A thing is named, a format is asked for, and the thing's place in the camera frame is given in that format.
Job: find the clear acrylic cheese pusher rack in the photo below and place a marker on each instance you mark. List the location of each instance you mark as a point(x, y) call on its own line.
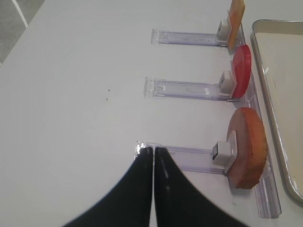
point(201, 39)

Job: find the orange cheese slice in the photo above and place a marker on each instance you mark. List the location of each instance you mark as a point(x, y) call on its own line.
point(236, 13)

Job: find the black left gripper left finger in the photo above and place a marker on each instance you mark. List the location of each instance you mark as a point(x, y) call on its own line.
point(129, 203)

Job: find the metal serving tray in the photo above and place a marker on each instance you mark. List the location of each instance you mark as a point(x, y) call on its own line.
point(278, 49)

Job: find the grey bun rack pusher block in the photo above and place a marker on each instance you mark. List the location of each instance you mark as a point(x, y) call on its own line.
point(224, 153)

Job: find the clear acrylic bun pusher rack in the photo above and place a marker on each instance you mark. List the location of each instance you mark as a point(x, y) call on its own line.
point(188, 159)

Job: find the red tomato slice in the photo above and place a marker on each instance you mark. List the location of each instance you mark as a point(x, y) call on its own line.
point(242, 69)

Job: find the grey cheese rack pusher block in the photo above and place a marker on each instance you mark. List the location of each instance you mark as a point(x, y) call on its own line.
point(224, 29)

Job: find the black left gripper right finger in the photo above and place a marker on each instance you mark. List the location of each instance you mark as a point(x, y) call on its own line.
point(178, 203)

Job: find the brown bun slice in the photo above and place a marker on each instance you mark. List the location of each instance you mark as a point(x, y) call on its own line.
point(252, 148)

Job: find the grey tomato rack pusher block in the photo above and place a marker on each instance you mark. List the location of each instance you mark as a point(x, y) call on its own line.
point(227, 82)

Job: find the clear acrylic tomato pusher rack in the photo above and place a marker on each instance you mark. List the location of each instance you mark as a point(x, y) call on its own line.
point(181, 89)

